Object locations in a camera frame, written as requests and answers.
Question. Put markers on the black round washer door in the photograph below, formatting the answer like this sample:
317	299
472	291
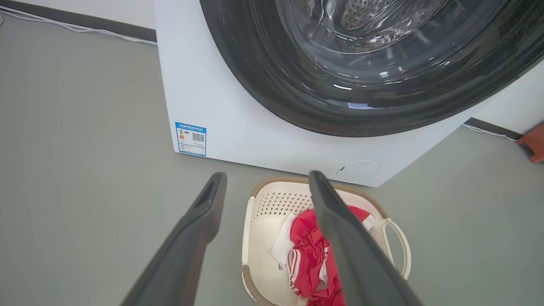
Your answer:
255	63

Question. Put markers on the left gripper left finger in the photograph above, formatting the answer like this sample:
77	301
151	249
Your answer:
187	255

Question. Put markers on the cream perforated laundry basket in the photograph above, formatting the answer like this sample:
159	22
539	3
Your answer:
263	255

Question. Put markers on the round white filter cover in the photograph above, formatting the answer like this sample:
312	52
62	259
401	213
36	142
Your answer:
358	172

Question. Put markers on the orange-red floor object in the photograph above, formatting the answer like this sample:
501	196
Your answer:
533	144

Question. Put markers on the white garment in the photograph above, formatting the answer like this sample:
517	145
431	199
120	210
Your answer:
282	242

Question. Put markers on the blue energy label sticker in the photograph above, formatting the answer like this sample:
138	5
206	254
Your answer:
191	139

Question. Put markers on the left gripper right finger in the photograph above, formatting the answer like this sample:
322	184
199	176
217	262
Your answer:
357	263

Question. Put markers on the steel washer drum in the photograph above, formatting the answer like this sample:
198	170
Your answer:
361	12

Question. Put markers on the white front-load washing machine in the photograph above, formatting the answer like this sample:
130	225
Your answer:
255	127

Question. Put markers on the red white-striped garment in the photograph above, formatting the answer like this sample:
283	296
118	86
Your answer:
306	255

